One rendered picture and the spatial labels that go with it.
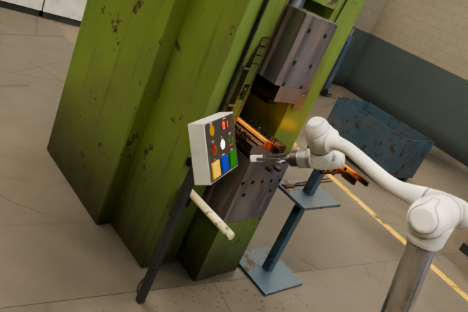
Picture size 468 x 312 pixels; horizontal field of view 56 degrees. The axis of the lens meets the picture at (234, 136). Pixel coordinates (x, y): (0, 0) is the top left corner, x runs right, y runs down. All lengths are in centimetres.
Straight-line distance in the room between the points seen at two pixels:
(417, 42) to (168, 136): 911
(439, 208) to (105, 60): 219
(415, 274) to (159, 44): 172
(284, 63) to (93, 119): 140
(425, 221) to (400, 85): 959
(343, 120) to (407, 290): 485
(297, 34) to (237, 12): 33
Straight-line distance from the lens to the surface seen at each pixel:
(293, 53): 237
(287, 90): 248
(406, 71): 1112
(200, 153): 195
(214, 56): 233
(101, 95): 303
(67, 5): 740
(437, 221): 160
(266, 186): 276
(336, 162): 200
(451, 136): 1034
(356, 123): 633
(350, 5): 283
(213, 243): 278
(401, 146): 599
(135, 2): 281
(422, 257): 170
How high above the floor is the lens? 187
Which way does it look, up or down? 20 degrees down
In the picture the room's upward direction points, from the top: 24 degrees clockwise
